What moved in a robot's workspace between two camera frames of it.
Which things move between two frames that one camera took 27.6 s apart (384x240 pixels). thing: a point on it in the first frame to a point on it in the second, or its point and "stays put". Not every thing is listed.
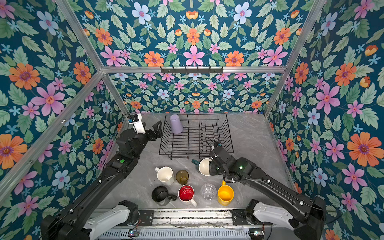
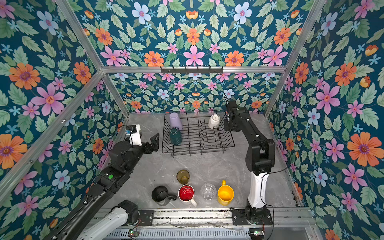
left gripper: (157, 131) to (149, 149)
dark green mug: (203, 166) to (175, 136)
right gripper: (211, 166) to (226, 126)
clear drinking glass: (208, 192) stays put
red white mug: (186, 193) stays put
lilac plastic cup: (176, 125) stays put
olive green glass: (182, 176) stays put
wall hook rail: (192, 70) stays put
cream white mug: (165, 175) to (214, 121)
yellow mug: (225, 194) stays put
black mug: (160, 195) stays put
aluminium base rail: (178, 218) stays put
